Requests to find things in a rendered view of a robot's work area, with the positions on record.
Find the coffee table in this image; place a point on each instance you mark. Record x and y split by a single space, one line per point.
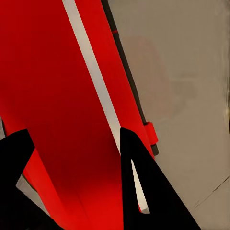
178 52

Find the radio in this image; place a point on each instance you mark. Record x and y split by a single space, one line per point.
65 78

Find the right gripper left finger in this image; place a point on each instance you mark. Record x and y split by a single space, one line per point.
15 152

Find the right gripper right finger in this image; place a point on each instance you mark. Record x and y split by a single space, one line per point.
167 211

